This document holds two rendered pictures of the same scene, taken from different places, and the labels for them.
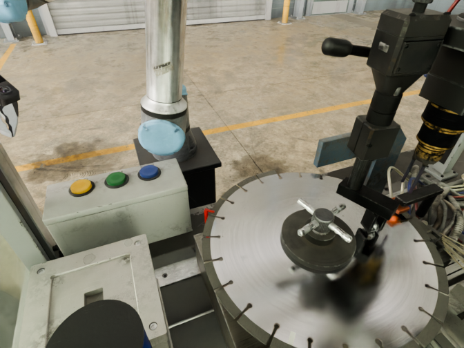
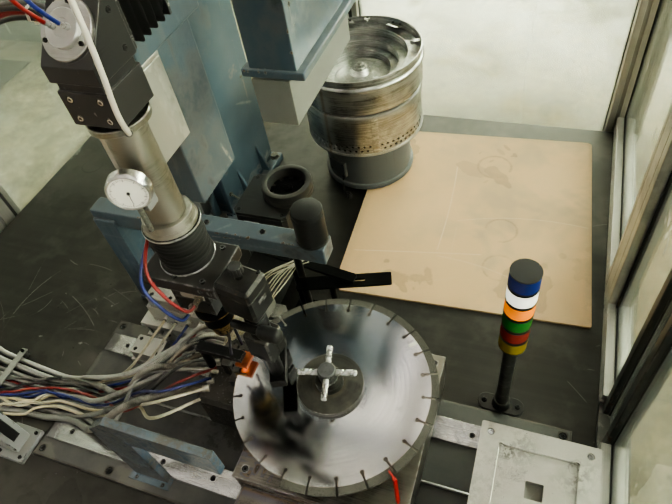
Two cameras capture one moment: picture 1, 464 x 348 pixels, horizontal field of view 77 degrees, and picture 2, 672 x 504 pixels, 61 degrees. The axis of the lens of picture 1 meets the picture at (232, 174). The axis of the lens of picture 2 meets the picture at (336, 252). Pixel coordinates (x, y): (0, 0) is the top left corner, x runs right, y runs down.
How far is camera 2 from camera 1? 0.78 m
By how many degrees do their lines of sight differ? 82
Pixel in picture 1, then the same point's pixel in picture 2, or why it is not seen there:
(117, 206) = not seen: outside the picture
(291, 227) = (342, 402)
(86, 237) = not seen: outside the picture
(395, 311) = (341, 318)
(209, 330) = (435, 467)
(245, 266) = (403, 401)
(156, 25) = not seen: outside the picture
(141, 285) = (488, 472)
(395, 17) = (258, 283)
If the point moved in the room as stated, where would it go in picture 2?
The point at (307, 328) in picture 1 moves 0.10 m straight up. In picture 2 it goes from (399, 342) to (396, 308)
